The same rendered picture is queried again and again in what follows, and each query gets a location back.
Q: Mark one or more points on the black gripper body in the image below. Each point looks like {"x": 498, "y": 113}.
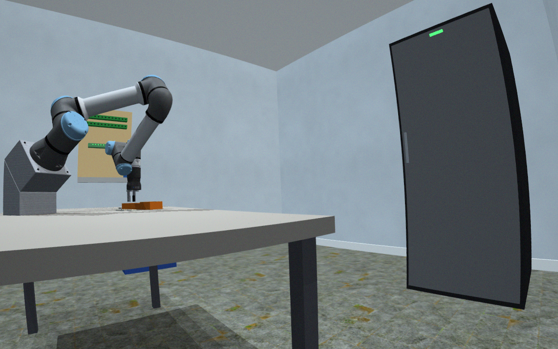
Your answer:
{"x": 133, "y": 179}

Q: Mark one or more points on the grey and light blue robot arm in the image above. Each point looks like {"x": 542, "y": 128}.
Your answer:
{"x": 69, "y": 116}

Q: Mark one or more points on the orange rack of labelled bins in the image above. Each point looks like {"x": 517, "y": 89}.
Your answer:
{"x": 143, "y": 205}

